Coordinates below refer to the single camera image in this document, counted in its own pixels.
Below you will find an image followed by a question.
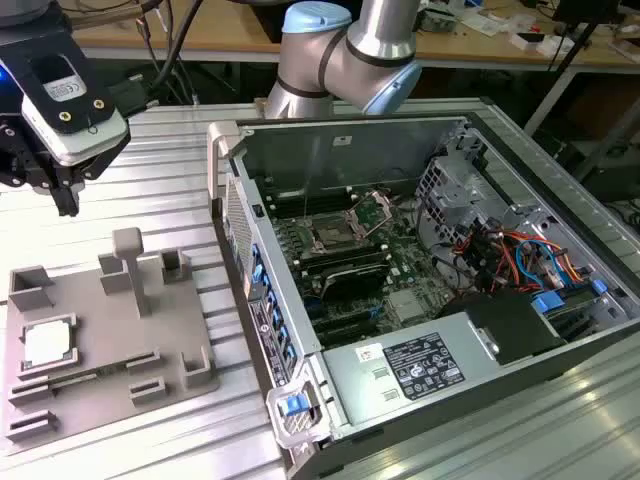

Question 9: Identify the open grey PC case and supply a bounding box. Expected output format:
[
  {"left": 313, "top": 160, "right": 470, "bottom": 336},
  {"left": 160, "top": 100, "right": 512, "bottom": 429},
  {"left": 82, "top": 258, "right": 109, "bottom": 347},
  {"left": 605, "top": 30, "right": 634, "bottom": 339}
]
[{"left": 206, "top": 110, "right": 640, "bottom": 480}]

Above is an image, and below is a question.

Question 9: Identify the green RAM stick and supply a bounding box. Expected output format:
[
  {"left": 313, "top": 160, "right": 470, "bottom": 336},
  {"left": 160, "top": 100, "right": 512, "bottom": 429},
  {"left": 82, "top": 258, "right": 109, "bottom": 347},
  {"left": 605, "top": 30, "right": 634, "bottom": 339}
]
[{"left": 49, "top": 365, "right": 130, "bottom": 387}]

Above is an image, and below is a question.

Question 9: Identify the orange and red wire bundle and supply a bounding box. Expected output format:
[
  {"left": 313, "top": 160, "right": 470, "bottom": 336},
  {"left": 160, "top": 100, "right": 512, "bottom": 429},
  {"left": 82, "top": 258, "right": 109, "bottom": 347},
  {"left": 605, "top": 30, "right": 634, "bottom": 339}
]
[{"left": 449, "top": 227, "right": 586, "bottom": 296}]

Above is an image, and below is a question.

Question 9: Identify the silver square CPU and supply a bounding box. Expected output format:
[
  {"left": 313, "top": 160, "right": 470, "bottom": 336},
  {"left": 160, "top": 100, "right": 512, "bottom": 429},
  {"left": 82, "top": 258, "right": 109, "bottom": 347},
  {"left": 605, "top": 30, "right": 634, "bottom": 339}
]
[{"left": 23, "top": 322, "right": 71, "bottom": 366}]

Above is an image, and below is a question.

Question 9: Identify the silver chipset heat sink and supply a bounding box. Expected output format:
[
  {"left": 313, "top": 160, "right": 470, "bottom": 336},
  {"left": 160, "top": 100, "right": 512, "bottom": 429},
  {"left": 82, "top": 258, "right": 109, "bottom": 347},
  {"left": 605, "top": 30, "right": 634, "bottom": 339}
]
[{"left": 387, "top": 289, "right": 426, "bottom": 324}]

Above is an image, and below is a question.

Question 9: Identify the grey plastic parts rack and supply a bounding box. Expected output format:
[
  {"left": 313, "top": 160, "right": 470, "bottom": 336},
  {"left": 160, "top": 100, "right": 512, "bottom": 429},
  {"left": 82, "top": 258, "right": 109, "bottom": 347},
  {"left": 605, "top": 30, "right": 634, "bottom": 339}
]
[{"left": 2, "top": 227, "right": 222, "bottom": 454}]

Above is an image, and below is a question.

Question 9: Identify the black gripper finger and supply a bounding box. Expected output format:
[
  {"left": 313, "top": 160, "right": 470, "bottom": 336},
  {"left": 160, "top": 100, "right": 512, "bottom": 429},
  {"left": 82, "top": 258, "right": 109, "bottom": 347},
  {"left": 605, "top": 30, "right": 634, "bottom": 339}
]
[{"left": 49, "top": 133, "right": 132, "bottom": 217}]

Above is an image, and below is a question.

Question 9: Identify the black label sticker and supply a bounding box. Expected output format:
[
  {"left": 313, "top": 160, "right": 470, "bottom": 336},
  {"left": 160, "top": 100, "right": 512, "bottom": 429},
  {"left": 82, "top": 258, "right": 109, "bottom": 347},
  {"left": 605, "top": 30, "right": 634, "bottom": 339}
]
[{"left": 382, "top": 332, "right": 466, "bottom": 401}]

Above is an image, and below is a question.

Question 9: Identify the white small box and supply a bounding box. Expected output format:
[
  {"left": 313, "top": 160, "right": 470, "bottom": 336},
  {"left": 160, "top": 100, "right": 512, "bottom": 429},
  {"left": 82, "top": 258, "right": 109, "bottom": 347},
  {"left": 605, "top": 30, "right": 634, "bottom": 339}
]
[{"left": 509, "top": 32, "right": 547, "bottom": 52}]

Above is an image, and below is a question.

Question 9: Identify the white paper sheet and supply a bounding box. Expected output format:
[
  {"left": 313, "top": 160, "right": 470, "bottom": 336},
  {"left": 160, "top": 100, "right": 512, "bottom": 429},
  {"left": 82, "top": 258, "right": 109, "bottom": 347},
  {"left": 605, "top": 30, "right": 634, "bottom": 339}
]
[{"left": 459, "top": 12, "right": 506, "bottom": 36}]

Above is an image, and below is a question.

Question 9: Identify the black expansion slot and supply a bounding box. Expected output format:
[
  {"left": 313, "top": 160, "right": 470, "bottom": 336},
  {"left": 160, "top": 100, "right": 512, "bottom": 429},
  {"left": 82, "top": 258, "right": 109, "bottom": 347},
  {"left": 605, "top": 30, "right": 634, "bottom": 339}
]
[{"left": 312, "top": 309, "right": 381, "bottom": 347}]

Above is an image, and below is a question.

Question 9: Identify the thin black cable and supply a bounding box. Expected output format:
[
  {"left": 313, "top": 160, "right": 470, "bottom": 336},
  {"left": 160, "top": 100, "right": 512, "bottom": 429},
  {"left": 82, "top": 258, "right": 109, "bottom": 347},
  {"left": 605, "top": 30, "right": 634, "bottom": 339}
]
[{"left": 133, "top": 0, "right": 199, "bottom": 105}]

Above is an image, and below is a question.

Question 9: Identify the CPU socket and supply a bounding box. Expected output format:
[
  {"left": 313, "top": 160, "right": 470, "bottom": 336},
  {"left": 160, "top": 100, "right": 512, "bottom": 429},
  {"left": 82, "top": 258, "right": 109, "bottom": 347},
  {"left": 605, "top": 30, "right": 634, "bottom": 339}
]
[{"left": 304, "top": 212, "right": 359, "bottom": 251}]

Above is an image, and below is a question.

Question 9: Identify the blue disk carrier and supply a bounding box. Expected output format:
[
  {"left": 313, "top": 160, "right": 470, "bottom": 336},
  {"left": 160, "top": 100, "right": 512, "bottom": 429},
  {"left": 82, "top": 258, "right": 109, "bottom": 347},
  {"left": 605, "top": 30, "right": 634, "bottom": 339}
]
[{"left": 532, "top": 292, "right": 564, "bottom": 316}]

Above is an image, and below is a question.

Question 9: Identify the silver wrist camera black mount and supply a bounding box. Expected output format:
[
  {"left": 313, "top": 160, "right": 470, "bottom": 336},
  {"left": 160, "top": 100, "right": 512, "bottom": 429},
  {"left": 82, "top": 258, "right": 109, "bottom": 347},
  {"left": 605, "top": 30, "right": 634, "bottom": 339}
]
[{"left": 0, "top": 29, "right": 132, "bottom": 167}]

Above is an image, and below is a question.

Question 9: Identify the black graphics card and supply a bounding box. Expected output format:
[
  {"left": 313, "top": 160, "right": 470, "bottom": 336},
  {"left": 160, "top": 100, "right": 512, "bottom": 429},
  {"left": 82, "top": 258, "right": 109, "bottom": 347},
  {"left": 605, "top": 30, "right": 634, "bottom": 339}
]
[{"left": 319, "top": 264, "right": 391, "bottom": 301}]

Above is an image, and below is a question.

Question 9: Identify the green motherboard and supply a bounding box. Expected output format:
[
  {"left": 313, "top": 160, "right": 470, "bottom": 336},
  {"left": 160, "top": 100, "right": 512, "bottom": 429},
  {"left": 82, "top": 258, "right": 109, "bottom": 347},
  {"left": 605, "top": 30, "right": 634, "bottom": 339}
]
[{"left": 267, "top": 189, "right": 469, "bottom": 351}]

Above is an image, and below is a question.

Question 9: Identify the green circuit board device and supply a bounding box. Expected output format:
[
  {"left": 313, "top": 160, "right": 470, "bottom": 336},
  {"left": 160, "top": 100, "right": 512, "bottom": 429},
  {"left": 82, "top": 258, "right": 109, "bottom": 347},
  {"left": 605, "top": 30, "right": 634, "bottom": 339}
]
[{"left": 417, "top": 7, "right": 459, "bottom": 34}]

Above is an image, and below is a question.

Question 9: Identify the metal socket cover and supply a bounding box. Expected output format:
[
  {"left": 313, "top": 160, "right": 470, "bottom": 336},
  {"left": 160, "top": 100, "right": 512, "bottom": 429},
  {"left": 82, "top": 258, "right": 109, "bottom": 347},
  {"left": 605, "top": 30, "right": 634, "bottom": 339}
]
[{"left": 347, "top": 189, "right": 399, "bottom": 241}]

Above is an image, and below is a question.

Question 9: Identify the black RAM slot bank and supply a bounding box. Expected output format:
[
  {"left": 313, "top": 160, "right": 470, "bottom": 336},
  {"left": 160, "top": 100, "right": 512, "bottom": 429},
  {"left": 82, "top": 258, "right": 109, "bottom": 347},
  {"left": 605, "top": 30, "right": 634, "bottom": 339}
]
[
  {"left": 294, "top": 240, "right": 386, "bottom": 272},
  {"left": 267, "top": 184, "right": 351, "bottom": 211}
]

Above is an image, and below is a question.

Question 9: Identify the perforated metal drive cage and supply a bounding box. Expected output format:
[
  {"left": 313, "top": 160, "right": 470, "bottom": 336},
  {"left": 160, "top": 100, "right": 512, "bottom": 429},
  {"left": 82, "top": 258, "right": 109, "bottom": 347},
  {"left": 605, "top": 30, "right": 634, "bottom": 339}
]
[{"left": 414, "top": 154, "right": 506, "bottom": 236}]

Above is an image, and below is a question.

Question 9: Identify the blue wire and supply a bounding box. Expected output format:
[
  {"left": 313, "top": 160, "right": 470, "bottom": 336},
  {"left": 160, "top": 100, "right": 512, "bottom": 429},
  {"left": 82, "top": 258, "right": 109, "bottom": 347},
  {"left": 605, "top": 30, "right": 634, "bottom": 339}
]
[{"left": 514, "top": 240, "right": 571, "bottom": 287}]

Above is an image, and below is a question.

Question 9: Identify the grey power supply unit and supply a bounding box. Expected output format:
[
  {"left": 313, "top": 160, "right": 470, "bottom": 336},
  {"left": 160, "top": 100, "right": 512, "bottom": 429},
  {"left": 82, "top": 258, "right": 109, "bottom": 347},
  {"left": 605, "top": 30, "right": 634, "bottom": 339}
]
[{"left": 319, "top": 312, "right": 501, "bottom": 426}]

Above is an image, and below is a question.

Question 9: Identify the black stand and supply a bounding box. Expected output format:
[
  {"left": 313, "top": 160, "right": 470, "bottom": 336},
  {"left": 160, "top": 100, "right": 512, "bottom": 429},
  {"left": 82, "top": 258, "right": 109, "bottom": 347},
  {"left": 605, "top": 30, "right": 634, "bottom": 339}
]
[{"left": 547, "top": 0, "right": 616, "bottom": 71}]

